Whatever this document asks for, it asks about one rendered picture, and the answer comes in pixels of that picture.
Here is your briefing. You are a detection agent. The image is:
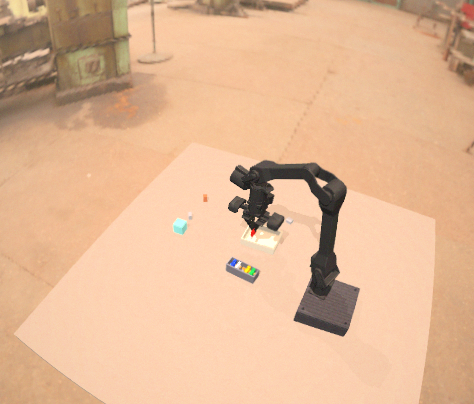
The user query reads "light teal cube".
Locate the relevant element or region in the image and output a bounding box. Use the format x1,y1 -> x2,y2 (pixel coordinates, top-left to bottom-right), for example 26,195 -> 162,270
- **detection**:
173,219 -> 188,235

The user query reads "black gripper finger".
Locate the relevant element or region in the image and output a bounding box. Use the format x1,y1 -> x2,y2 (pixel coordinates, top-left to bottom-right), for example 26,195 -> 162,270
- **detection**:
254,219 -> 266,232
242,215 -> 255,231

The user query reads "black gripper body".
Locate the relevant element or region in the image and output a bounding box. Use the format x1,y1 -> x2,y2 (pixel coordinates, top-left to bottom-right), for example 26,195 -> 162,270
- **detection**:
228,196 -> 284,232

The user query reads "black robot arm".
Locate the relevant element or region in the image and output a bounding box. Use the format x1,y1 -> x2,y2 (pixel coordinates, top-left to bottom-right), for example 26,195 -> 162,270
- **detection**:
230,160 -> 348,300

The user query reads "white shallow tray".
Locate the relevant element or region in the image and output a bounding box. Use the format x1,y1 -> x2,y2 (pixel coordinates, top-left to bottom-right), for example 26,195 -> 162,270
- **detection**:
240,225 -> 283,255

